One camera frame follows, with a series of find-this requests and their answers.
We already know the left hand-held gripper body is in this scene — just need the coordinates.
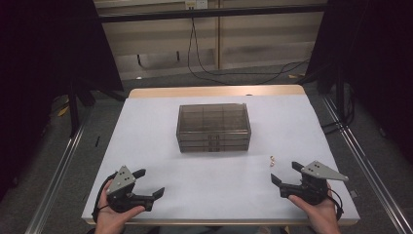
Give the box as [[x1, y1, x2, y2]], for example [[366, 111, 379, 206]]
[[105, 165, 154, 214]]

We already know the hand-held gripper cable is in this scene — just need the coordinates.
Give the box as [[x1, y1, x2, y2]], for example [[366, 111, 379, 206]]
[[325, 187, 345, 221], [92, 172, 118, 223]]

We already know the right hand-held gripper cable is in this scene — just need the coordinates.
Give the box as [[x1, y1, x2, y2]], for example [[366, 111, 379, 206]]
[[325, 187, 345, 221]]

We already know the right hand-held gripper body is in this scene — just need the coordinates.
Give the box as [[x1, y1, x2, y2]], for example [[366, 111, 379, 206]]
[[280, 160, 350, 207]]

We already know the metal floor rail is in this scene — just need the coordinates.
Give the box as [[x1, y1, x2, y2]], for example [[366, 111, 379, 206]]
[[320, 94, 413, 234], [24, 123, 87, 234]]

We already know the black curtain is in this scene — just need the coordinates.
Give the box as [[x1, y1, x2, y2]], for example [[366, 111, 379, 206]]
[[0, 0, 125, 203], [305, 0, 413, 164]]

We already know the black stand pole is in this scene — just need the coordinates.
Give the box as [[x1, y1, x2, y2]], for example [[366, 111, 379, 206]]
[[66, 81, 81, 137], [335, 64, 347, 123]]

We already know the person's left hand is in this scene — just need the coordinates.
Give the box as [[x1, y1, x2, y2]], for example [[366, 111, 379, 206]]
[[94, 188, 146, 234]]

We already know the white wall socket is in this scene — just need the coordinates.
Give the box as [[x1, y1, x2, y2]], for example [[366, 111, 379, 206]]
[[184, 0, 208, 10]]

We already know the smoky transparent drawer box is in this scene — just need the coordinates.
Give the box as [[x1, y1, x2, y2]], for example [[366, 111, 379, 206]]
[[175, 102, 252, 153]]

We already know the person's right hand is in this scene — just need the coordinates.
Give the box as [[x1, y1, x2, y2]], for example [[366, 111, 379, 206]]
[[287, 184, 342, 234]]

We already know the left hand-held gripper cable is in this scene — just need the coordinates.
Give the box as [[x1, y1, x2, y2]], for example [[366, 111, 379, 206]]
[[92, 172, 118, 223]]

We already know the black horizontal bar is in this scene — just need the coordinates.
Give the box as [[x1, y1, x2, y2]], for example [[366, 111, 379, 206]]
[[96, 3, 329, 23]]

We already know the white table mat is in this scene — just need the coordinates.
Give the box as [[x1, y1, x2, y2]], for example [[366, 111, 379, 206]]
[[81, 95, 360, 222]]

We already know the black floor cable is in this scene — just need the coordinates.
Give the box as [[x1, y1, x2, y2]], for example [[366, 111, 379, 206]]
[[187, 18, 311, 86]]

